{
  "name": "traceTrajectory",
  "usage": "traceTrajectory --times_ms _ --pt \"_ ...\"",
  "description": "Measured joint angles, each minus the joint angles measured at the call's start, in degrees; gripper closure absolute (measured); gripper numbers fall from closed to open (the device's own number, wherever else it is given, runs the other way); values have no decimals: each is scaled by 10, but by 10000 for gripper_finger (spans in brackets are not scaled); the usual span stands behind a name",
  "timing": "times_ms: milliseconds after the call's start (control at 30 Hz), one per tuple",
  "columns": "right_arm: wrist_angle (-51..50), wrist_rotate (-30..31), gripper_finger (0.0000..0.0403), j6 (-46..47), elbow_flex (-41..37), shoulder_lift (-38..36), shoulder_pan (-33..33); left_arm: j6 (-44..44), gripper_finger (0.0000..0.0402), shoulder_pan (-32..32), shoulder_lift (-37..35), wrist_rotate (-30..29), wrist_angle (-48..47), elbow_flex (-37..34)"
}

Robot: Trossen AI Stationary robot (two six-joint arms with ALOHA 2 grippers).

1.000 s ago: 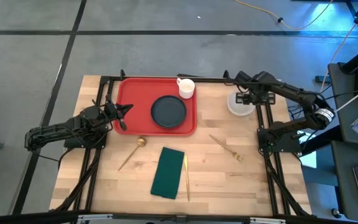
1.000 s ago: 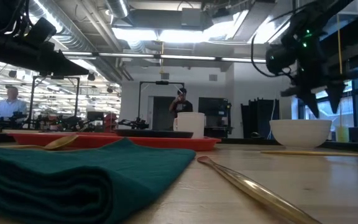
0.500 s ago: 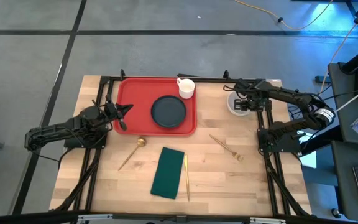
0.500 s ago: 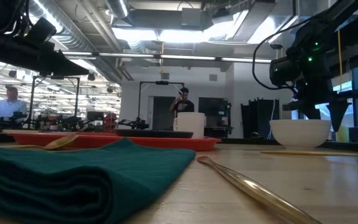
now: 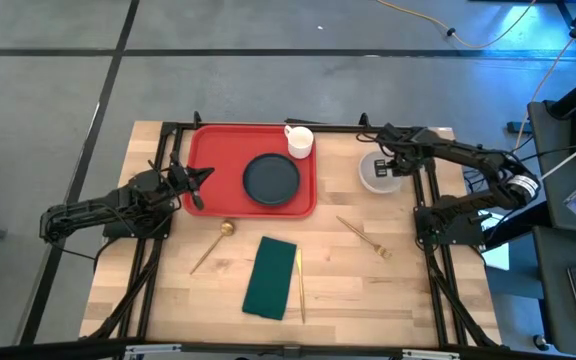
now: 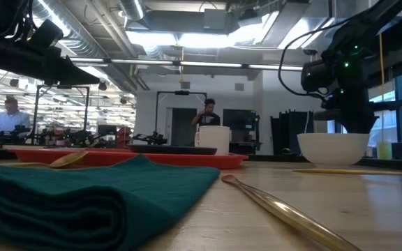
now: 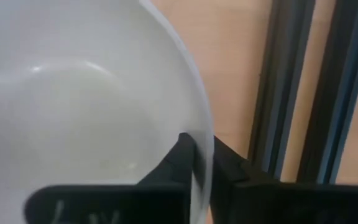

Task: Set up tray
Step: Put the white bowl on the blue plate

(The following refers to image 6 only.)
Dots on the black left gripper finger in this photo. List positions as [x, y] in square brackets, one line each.
[75, 75]

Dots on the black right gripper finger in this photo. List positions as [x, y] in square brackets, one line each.
[357, 127]

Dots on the white ceramic bowl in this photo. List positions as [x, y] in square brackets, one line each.
[331, 150]

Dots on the gold spoon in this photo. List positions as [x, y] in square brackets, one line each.
[69, 159]

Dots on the dark round plate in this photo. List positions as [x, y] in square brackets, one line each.
[173, 150]

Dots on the green cloth napkin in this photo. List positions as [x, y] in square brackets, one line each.
[82, 202]

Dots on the white ceramic mug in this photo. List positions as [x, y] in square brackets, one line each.
[215, 139]

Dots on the black background robot arm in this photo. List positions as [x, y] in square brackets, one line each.
[75, 137]
[152, 139]

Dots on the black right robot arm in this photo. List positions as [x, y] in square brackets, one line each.
[372, 21]

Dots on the red plastic tray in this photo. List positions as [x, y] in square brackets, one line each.
[187, 161]

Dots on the yellow-green cup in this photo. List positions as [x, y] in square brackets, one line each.
[384, 150]

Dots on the seated person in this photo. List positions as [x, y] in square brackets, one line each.
[10, 120]

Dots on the stack of black panels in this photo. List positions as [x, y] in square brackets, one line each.
[291, 132]

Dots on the dark grey door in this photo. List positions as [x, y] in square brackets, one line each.
[183, 127]

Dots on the long ceiling light strip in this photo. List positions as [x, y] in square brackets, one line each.
[208, 64]

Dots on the standing person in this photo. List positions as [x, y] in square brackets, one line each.
[208, 118]

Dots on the grey ceiling unit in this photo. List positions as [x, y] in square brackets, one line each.
[218, 21]

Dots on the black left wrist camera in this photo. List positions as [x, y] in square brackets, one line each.
[45, 35]

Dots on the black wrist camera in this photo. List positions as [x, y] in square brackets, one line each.
[45, 35]
[318, 75]

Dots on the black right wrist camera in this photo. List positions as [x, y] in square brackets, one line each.
[318, 75]

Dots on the black gantry frame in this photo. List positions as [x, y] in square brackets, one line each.
[181, 92]
[35, 115]

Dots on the black dome security camera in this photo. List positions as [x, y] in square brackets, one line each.
[310, 52]

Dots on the silver round air duct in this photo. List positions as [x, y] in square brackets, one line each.
[133, 8]

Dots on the grey wall vent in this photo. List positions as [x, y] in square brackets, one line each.
[185, 85]
[239, 87]

